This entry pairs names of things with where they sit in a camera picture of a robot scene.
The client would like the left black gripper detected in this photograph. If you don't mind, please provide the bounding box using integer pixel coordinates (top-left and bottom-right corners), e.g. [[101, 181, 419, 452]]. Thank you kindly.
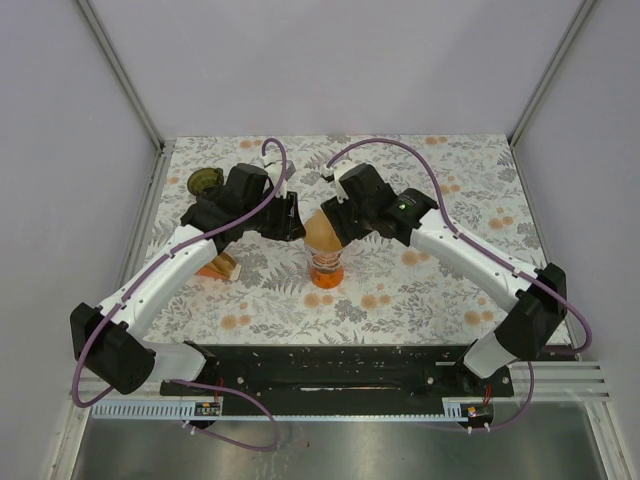
[[244, 188, 307, 242]]

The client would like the brown paper coffee filter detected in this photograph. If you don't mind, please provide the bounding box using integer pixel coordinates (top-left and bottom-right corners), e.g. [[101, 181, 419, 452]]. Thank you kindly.
[[304, 209, 343, 253]]

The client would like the clear glass dripper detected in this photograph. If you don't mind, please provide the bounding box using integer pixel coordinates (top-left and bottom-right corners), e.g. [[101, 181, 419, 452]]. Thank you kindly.
[[311, 249, 342, 273]]

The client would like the paper filter holder box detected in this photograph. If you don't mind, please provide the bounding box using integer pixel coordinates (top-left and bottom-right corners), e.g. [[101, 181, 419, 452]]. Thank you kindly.
[[196, 253, 241, 281]]

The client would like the orange glass carafe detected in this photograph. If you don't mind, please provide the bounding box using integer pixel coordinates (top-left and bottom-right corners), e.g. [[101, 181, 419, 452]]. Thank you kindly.
[[310, 258, 344, 289]]

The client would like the dark green round lid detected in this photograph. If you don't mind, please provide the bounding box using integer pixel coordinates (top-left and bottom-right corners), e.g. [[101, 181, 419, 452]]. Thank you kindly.
[[187, 167, 224, 196]]

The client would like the dark green glass server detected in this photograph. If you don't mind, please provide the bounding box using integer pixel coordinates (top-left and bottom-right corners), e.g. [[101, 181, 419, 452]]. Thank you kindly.
[[201, 186, 224, 201]]

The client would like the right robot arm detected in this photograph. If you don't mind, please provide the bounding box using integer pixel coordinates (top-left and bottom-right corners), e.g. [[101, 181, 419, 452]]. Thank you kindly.
[[321, 162, 567, 396]]

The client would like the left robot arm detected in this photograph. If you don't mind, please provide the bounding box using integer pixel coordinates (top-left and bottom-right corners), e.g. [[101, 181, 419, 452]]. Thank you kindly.
[[70, 163, 305, 395]]

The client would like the floral patterned mat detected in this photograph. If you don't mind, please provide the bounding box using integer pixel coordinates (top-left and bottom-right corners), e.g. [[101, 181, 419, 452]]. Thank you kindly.
[[122, 133, 572, 346]]

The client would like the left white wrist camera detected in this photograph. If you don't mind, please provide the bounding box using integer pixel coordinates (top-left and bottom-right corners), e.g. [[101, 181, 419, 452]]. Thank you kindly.
[[261, 153, 296, 198]]

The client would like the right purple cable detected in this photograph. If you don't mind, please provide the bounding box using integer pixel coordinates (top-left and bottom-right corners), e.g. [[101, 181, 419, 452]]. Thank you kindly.
[[324, 138, 594, 434]]

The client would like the purple cable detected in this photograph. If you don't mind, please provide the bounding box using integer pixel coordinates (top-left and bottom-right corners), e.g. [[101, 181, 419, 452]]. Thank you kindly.
[[72, 138, 281, 454], [324, 138, 594, 434]]

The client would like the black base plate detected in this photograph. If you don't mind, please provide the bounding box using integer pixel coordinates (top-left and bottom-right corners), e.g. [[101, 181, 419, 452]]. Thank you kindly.
[[159, 342, 515, 416]]

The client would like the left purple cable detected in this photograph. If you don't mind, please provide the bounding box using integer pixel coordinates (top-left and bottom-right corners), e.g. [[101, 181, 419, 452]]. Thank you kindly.
[[72, 138, 281, 454]]

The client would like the white slotted cable duct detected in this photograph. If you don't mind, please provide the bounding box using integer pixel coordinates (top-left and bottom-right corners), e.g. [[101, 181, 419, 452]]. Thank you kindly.
[[92, 392, 493, 423]]

